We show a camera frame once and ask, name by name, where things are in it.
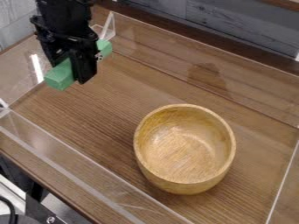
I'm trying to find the clear acrylic corner bracket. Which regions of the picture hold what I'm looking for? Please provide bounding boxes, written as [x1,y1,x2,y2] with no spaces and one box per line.
[91,12,116,41]

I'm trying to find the green rectangular block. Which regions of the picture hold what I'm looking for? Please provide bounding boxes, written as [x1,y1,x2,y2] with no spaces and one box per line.
[44,40,112,91]

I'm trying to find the brown wooden bowl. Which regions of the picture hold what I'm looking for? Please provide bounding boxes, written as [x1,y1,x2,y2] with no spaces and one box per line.
[133,104,237,195]

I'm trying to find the black equipment base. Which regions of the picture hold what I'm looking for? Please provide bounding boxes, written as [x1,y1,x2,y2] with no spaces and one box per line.
[24,196,68,224]

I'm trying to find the black cable lower left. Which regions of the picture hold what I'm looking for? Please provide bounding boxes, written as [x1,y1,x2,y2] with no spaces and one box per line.
[0,195,16,224]

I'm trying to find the clear acrylic tray wall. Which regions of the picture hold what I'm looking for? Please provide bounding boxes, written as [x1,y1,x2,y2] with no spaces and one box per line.
[0,13,299,224]

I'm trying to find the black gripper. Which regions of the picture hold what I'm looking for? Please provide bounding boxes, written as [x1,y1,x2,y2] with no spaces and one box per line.
[29,0,99,84]

